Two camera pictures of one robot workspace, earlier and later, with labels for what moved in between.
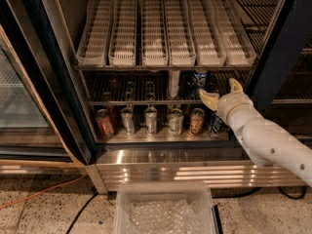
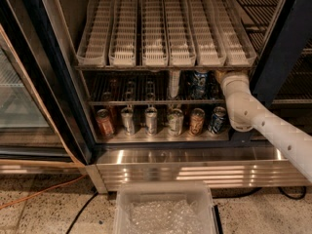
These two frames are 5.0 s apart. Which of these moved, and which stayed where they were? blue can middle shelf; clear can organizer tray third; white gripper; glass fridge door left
Moved: white gripper
Stayed: glass fridge door left; blue can middle shelf; clear can organizer tray third
